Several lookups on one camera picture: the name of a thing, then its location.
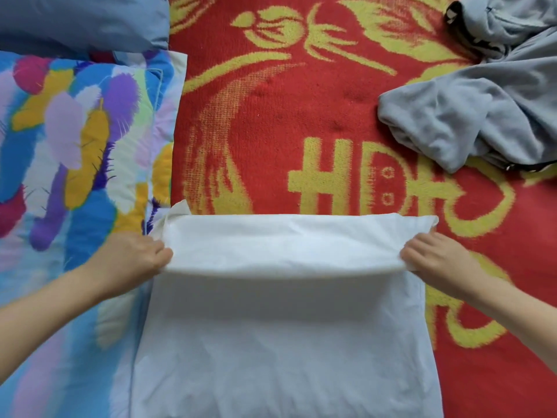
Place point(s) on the person's left hand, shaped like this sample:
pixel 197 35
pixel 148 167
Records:
pixel 128 261

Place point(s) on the person's right hand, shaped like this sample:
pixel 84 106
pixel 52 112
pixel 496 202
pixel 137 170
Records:
pixel 439 261

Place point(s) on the person's left fingers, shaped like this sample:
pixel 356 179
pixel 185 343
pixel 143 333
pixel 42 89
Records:
pixel 159 254

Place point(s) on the person's right fingers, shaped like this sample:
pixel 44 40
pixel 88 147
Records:
pixel 415 252

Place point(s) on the white cloth garment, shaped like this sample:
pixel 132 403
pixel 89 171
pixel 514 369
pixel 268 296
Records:
pixel 283 317

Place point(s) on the person's right forearm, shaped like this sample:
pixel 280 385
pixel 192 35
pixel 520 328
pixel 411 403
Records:
pixel 520 319

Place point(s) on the person's left forearm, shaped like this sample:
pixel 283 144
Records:
pixel 41 322

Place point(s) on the colourful patterned quilt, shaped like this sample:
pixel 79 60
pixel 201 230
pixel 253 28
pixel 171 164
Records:
pixel 74 191

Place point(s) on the red and yellow blanket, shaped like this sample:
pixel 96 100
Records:
pixel 304 126

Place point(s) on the grey sweatshirt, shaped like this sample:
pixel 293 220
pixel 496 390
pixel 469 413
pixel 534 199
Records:
pixel 483 82

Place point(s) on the blue pillow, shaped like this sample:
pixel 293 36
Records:
pixel 82 21

